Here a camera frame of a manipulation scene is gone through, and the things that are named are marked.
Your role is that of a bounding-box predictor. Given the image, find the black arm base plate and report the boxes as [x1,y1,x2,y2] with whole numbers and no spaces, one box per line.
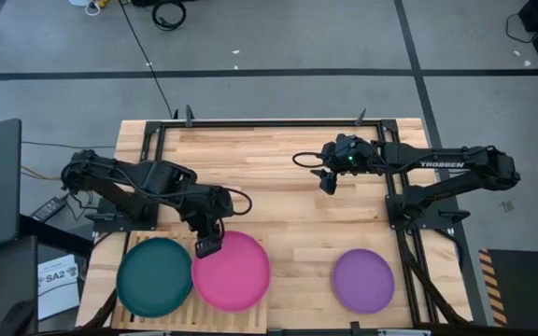
[92,198,161,233]
[384,193,471,231]

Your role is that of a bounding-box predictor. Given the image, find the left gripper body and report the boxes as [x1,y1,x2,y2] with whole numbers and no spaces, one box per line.
[189,217,227,260]

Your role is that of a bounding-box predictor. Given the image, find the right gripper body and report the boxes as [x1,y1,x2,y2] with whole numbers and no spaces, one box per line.
[309,167,341,197]

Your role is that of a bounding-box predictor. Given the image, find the wooden slatted shelf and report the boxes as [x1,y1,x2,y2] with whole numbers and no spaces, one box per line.
[109,230,269,335]

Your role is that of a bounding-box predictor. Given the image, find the purple plate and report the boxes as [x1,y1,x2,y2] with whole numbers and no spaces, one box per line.
[332,248,396,315]

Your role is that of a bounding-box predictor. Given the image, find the coiled black cable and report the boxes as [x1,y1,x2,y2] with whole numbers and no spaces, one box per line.
[150,0,188,32]

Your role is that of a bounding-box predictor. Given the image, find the teal green plate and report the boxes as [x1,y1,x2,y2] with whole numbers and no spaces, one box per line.
[115,236,194,319]

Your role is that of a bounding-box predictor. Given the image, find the white paper sheet SA2 print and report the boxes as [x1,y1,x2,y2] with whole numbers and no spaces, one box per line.
[37,254,81,321]

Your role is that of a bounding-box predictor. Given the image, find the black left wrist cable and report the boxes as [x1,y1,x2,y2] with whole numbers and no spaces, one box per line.
[219,186,254,217]

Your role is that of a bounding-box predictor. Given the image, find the black aluminium table frame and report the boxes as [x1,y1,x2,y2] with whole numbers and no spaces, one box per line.
[138,119,474,328]

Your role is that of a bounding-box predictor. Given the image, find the black office chair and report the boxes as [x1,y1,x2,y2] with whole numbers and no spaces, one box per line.
[0,298,37,336]

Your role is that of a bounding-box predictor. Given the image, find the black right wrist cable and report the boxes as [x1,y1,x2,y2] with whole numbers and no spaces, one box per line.
[291,150,326,169]

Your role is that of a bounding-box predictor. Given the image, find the long black floor cable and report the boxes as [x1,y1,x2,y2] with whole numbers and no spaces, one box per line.
[118,0,179,120]

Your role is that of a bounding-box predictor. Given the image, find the yellow green cable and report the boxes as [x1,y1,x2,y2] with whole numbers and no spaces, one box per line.
[21,165,64,181]

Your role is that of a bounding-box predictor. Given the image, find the thin grey cable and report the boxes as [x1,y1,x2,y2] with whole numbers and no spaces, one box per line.
[21,140,117,150]

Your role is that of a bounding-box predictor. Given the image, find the magenta plate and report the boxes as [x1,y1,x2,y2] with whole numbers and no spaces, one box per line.
[191,230,272,313]

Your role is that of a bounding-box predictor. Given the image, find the black power adapter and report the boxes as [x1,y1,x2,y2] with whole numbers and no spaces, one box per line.
[29,196,68,223]

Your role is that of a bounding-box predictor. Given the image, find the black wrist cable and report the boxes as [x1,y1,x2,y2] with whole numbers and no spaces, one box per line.
[219,186,254,217]
[291,150,326,169]

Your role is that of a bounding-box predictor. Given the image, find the dark grey cabinet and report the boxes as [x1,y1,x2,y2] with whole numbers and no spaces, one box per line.
[0,235,39,323]

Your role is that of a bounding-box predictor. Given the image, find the black mat with hazard stripes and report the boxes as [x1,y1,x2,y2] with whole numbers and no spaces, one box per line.
[478,248,538,328]

